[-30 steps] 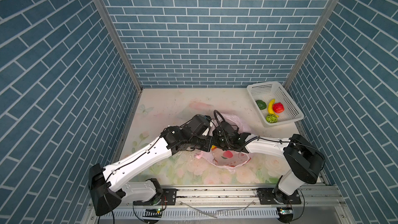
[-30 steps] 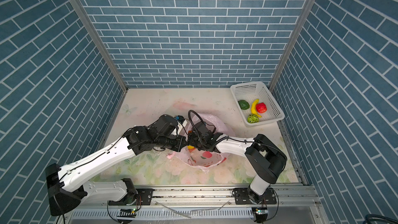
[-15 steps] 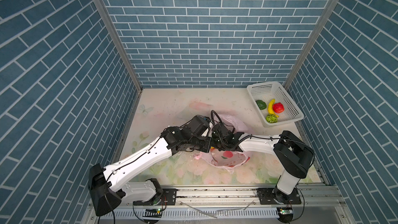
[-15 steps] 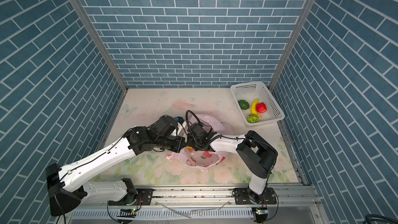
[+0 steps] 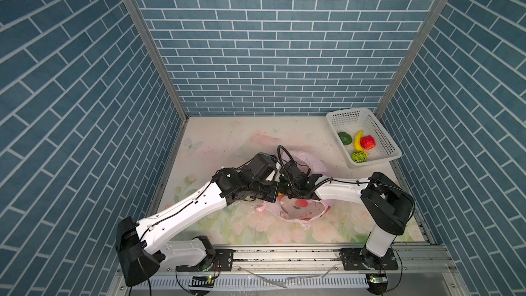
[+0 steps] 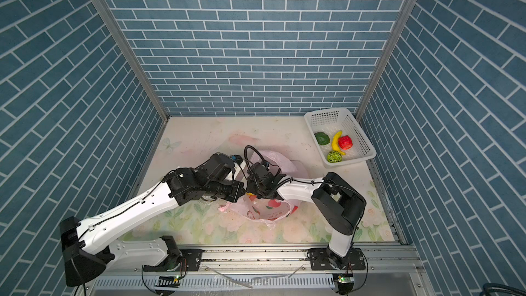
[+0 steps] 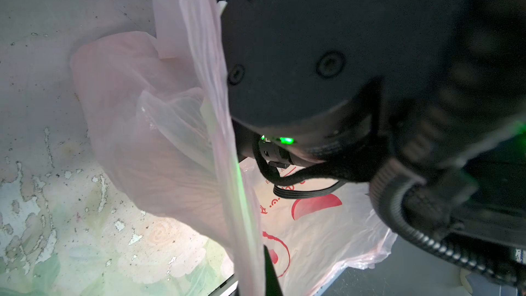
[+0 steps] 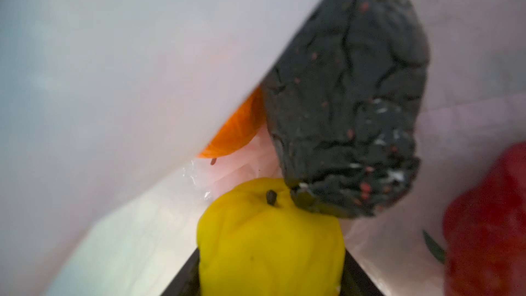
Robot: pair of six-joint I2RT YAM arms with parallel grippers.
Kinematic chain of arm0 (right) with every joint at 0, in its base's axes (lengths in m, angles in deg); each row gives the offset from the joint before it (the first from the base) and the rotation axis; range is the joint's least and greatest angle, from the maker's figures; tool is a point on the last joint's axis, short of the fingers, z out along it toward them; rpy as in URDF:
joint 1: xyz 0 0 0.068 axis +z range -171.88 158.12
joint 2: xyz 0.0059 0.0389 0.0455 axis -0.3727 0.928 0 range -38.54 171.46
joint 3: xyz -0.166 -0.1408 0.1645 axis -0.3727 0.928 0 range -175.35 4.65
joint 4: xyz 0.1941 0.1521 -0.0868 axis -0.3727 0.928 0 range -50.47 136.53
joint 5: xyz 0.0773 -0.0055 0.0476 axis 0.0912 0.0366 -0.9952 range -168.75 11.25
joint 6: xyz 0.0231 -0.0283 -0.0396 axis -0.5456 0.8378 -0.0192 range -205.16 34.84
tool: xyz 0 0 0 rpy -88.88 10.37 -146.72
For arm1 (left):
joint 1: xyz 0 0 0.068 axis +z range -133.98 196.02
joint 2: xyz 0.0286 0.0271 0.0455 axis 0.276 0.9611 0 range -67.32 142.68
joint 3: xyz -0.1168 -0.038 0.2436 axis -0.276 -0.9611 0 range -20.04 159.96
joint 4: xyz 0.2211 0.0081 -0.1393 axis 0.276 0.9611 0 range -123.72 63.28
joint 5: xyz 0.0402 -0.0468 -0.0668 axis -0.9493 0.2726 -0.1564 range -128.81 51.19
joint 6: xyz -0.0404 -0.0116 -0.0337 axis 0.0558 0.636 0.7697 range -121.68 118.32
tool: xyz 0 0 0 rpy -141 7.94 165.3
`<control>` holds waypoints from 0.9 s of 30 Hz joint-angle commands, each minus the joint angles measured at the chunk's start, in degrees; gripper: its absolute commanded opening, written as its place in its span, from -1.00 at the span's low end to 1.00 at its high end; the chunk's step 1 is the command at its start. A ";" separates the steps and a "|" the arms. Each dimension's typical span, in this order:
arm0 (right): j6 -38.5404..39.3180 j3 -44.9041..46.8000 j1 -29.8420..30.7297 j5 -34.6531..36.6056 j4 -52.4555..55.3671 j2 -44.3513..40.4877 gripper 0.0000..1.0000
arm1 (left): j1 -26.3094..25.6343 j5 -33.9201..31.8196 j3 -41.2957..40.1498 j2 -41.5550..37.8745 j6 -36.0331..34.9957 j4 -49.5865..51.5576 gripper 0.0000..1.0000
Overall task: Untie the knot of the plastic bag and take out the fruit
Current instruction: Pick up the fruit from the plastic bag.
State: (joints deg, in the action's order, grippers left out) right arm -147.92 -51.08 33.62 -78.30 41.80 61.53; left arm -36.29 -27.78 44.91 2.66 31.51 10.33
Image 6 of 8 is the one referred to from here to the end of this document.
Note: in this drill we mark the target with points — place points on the white slotted cable duct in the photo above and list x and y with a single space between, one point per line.
216 282

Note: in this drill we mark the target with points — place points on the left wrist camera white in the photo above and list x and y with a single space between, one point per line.
240 162

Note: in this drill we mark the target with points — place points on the light green bumpy toy fruit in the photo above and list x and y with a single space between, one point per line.
334 157

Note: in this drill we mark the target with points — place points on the white plastic mesh basket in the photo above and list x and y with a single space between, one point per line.
333 120

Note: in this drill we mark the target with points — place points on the yellow banana toy fruit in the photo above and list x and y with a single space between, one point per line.
335 145

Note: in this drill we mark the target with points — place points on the red strawberry toy fruit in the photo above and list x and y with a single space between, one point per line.
345 142

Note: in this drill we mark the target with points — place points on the pink plastic fruit bag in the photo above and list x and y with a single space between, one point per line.
263 210

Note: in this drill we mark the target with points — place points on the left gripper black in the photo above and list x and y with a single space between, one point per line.
235 195

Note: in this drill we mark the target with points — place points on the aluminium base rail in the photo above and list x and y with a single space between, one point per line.
260 259

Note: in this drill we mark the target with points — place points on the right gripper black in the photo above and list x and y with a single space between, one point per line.
250 185

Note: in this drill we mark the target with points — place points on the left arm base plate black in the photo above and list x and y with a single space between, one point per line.
189 260

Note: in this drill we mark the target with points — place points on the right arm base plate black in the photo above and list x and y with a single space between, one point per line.
323 259

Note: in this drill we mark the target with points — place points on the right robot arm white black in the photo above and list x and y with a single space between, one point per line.
339 203

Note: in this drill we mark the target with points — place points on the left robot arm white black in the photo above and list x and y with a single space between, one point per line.
90 246

